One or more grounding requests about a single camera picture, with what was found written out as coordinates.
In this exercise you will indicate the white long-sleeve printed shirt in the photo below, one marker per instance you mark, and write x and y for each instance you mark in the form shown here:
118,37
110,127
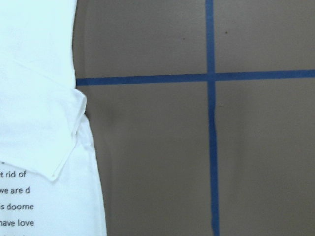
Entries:
49,180

